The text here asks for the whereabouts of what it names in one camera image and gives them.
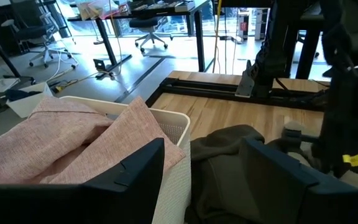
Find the white flat lid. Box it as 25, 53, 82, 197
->
0, 77, 21, 94

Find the grey keyboard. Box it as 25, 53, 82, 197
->
129, 0, 196, 13

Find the dark office chair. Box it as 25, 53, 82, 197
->
128, 16, 174, 53

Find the pink woven garment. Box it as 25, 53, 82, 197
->
0, 95, 186, 185

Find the black desk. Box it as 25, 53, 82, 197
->
67, 0, 213, 73
286, 0, 326, 80

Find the black metal table frame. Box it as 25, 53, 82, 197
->
144, 77, 331, 112

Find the yellow cable tag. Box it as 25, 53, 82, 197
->
342, 154, 358, 168

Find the dark cloth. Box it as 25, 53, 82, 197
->
6, 89, 43, 102

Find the white cabinet with red label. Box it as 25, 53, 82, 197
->
237, 8, 270, 41

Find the white plastic laundry basket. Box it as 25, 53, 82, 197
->
29, 95, 192, 224

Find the clear plastic bag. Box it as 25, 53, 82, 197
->
75, 0, 121, 20

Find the white floor bin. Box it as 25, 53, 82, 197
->
6, 82, 55, 119

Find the yellow cable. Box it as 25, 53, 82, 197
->
211, 0, 223, 75

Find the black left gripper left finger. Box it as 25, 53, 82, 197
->
0, 138, 167, 224

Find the dark olive-black garment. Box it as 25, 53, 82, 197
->
183, 124, 323, 224

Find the grey office chair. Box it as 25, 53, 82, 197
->
1, 0, 78, 70

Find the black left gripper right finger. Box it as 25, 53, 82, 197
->
239, 138, 358, 224

